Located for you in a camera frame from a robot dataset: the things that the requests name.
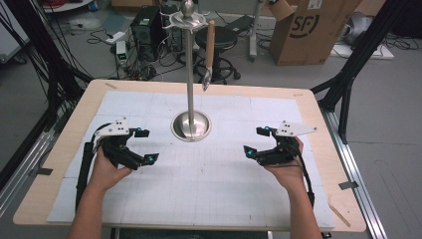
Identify metal stand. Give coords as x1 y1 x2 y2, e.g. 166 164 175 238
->
159 0 213 143

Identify brown cardboard box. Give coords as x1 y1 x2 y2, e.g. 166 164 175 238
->
268 0 363 67

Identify white power strip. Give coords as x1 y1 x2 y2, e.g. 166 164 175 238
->
105 31 126 46

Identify metal scoop with wooden handle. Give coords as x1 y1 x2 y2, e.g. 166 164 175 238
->
201 19 217 93

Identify person's right hand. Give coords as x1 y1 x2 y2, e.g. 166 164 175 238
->
263 135 309 194

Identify black metal frame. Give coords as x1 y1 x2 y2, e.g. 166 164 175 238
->
310 0 422 145
0 0 95 190

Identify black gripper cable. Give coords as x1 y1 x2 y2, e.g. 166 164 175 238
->
75 121 114 213
296 141 317 209

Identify grey round appliance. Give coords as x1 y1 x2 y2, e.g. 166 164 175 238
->
340 12 375 47

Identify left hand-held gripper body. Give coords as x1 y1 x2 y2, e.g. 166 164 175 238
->
94 117 140 171

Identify thin wooden stick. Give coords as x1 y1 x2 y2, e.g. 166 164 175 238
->
327 202 352 229

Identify dark grey tape piece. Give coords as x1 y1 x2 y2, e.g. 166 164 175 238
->
337 180 360 191
35 166 55 177

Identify white pole stand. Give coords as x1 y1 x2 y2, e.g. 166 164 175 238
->
248 0 266 63

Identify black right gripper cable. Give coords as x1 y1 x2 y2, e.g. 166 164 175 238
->
296 141 317 209

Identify white round table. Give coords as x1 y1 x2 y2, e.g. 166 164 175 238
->
42 0 95 15

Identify white grid mat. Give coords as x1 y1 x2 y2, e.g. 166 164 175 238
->
46 90 335 230

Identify white flat board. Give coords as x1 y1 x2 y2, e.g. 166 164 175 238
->
330 42 396 62

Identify person's left hand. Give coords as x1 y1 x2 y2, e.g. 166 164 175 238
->
87 145 133 193

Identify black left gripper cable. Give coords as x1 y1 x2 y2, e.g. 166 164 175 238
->
75 121 114 213

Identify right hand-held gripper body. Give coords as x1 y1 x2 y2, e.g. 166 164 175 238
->
258 119 317 167

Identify small white device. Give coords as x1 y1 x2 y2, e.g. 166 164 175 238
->
114 40 129 68

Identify aluminium rail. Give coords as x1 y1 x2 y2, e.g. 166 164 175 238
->
322 109 389 239
0 129 57 218

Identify black floor cables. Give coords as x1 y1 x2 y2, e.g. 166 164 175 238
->
86 29 187 82

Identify black computer tower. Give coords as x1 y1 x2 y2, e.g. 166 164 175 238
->
129 5 167 63

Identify black round stool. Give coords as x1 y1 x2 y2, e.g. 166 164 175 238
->
192 25 243 86

